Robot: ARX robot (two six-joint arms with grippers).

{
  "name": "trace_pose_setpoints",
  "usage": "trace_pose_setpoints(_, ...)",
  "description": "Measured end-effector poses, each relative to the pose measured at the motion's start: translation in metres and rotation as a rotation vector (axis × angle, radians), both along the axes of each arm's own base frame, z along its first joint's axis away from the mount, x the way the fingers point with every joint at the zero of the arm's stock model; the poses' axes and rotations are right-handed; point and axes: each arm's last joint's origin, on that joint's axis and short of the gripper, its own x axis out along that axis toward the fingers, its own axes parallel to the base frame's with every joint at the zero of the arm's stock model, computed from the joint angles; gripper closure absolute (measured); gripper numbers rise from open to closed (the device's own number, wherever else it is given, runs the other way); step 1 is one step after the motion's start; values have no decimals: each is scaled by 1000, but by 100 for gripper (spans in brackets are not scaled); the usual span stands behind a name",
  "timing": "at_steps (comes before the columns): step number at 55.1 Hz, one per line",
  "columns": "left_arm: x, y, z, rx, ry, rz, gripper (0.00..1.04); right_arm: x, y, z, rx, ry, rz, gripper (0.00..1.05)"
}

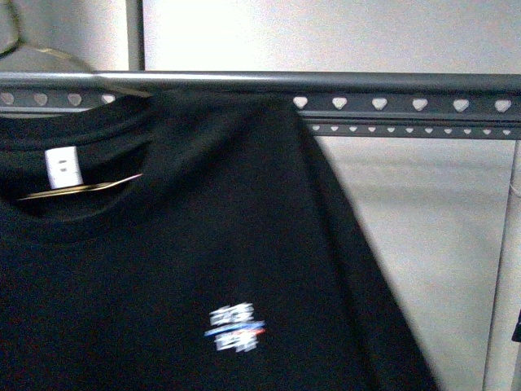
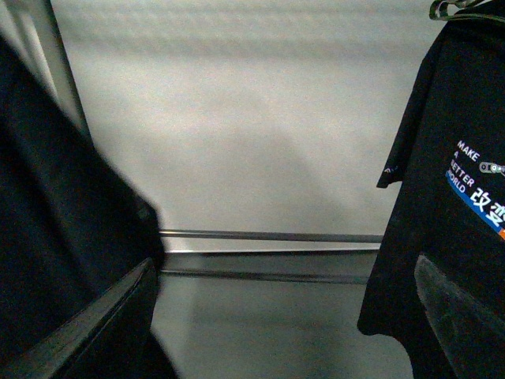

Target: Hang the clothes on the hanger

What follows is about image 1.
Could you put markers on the black t-shirt with logo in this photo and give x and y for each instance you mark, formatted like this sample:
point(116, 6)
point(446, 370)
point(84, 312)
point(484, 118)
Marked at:
point(235, 262)

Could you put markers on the metal wire clothes hanger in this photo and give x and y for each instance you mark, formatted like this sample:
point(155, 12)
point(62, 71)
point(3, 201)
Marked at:
point(62, 164)

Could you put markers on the grey perforated rack bar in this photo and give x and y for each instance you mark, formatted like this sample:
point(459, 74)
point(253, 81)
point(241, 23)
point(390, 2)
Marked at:
point(486, 117)

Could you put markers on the white right rack upright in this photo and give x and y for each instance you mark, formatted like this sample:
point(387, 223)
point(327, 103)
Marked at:
point(502, 366)

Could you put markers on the grey metal clothes rail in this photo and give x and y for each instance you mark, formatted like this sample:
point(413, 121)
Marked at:
point(280, 81)

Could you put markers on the grey vertical wall post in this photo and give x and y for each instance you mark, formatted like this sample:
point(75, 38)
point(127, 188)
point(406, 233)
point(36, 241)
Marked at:
point(135, 35)

